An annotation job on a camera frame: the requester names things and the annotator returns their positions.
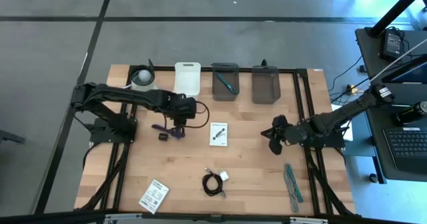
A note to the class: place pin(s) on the black drink can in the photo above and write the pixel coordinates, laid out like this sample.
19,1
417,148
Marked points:
410,114

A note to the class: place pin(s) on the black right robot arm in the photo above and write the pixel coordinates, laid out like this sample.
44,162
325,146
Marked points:
337,117

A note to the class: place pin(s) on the black slanted pole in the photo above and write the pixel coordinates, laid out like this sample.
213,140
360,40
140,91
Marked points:
397,9

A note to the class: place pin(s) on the white leaflet with barcode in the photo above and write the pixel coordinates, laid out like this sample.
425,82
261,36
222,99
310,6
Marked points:
154,196

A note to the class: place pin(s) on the white booklet with tool picture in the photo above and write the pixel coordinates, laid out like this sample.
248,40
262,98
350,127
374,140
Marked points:
218,134

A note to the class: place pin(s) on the black caster wheel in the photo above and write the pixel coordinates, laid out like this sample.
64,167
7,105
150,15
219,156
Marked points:
373,177

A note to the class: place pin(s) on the black aluminium table frame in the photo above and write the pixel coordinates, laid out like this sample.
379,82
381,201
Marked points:
298,94

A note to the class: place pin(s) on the black side desk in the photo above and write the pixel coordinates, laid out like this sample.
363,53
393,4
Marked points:
375,144

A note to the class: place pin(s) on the white plastic bin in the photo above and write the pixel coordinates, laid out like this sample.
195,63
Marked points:
187,79

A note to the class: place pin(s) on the yellow plug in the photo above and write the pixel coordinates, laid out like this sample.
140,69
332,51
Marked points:
351,90

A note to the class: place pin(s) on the black monitor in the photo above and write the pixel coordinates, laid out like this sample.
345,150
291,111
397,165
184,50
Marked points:
410,72

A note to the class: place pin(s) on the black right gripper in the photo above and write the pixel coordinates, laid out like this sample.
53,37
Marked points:
287,132

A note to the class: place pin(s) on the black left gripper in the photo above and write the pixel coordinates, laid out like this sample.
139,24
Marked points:
183,109

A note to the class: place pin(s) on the black power adapter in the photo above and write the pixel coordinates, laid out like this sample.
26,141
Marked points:
392,44

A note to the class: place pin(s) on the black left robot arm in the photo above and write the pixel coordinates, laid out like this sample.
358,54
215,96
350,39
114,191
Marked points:
126,95

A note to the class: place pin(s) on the grey plastic bin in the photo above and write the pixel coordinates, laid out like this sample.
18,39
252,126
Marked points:
266,87
221,92

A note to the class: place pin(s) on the black charger plug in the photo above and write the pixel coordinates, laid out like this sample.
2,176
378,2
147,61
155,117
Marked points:
163,137

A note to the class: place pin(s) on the small black tripod stand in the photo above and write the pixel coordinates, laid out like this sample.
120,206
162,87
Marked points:
264,63

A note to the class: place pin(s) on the black crossbar with silver brackets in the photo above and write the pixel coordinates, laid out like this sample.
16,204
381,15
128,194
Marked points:
50,217

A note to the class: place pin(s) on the black keyboard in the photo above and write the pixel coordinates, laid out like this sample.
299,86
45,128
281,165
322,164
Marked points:
408,147

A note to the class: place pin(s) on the grey furniture leg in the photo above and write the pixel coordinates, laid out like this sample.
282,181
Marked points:
11,137

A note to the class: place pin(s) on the white charger plug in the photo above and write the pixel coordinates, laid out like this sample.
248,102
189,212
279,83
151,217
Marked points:
223,175

